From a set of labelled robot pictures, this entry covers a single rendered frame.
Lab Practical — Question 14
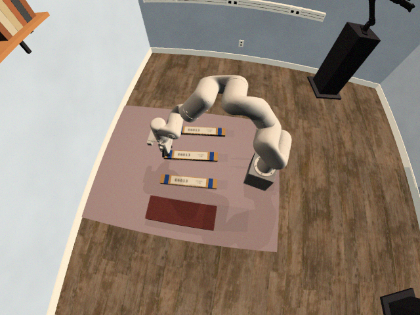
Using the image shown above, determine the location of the cream label strip with blue and orange bands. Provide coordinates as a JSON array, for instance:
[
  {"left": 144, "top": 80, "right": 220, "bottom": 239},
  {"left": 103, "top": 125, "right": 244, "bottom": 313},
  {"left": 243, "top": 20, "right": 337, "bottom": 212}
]
[
  {"left": 160, "top": 174, "right": 217, "bottom": 189},
  {"left": 181, "top": 126, "right": 225, "bottom": 137},
  {"left": 164, "top": 150, "right": 218, "bottom": 162}
]

